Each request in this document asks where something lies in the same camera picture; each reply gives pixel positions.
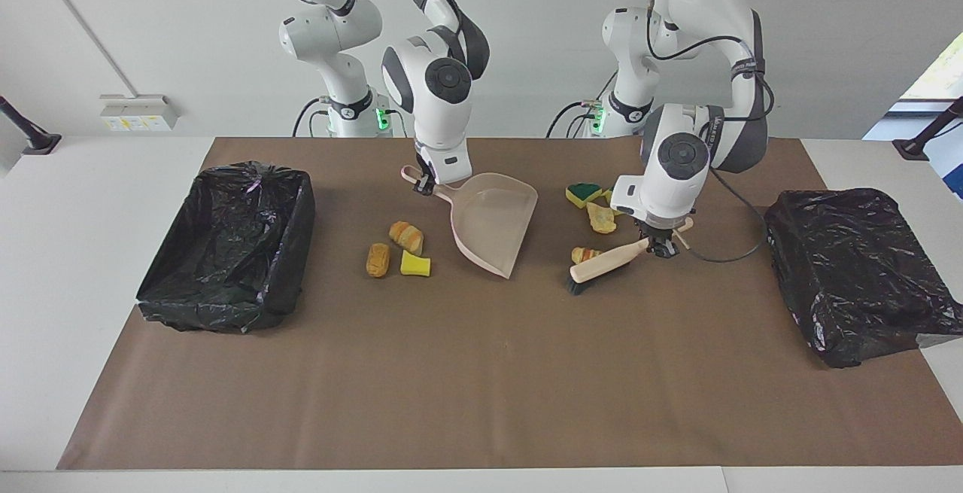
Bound orange striped croissant piece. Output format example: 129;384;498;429
388;221;425;256

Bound beige hand brush black bristles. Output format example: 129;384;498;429
566;218;694;297

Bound pale bread piece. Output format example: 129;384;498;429
586;202;619;235

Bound pale pink plastic dustpan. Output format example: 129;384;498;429
400;165;539;280

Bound plain yellow sponge piece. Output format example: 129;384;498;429
399;249;433;278

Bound black bag lined bin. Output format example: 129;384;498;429
135;162;317;334
761;188;963;370

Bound brown paper table mat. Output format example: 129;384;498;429
56;137;963;471

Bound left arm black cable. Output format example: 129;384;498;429
647;0;776;264

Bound black camera stand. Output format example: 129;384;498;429
892;96;963;161
0;94;62;156

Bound white wall outlet box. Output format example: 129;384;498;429
99;94;180;132

